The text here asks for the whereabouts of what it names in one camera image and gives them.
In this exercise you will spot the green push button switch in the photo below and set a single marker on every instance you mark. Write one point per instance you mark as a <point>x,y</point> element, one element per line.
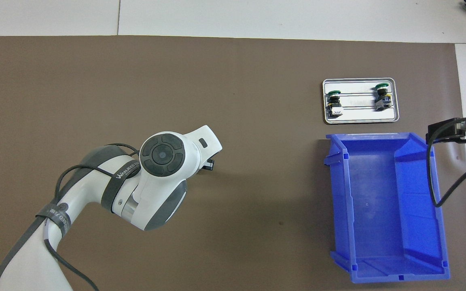
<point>333,101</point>
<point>382,99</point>

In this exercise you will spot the brown table mat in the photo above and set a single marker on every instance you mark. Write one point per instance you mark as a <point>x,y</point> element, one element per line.
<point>257,101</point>

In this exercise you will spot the silver metal tray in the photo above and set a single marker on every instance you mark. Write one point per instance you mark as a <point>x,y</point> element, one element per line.
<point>358,115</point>

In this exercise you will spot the blue plastic storage bin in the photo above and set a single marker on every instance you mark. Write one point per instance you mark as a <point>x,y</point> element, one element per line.
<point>378,202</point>

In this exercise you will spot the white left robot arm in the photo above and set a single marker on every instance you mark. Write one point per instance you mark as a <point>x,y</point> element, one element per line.
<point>164,190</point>

